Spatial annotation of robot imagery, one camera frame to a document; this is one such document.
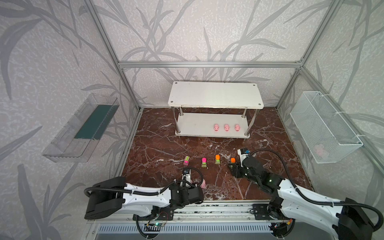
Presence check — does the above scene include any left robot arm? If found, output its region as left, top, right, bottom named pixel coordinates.
left=84, top=175, right=205, bottom=221

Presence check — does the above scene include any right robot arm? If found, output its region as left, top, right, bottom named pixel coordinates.
left=228, top=156, right=376, bottom=240

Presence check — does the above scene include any white two-tier shelf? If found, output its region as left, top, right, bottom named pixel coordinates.
left=168, top=81, right=264, bottom=139

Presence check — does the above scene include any pink green toy truck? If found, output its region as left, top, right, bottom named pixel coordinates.
left=184, top=156, right=190, bottom=166

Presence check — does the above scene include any green truck orange load left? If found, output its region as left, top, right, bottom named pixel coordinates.
left=215, top=155, right=221, bottom=165

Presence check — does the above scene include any pink toy in basket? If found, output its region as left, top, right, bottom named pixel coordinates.
left=314, top=144, right=329, bottom=158

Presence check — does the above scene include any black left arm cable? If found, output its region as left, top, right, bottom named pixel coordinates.
left=83, top=166, right=205, bottom=196

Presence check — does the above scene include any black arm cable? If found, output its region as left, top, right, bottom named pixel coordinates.
left=83, top=166, right=205, bottom=196
left=248, top=148, right=384, bottom=232

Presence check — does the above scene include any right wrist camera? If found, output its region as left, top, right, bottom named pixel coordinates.
left=237, top=148, right=250, bottom=161

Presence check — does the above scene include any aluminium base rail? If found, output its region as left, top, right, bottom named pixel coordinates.
left=83, top=200, right=295, bottom=240

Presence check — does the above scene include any white wire wall basket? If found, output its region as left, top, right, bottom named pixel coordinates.
left=290, top=91, right=364, bottom=164

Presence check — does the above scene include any aluminium frame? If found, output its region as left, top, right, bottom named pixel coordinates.
left=83, top=0, right=384, bottom=175

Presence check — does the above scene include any clear plastic wall bin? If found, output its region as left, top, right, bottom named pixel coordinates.
left=42, top=94, right=120, bottom=163

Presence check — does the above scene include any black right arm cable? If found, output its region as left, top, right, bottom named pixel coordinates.
left=248, top=148, right=384, bottom=232

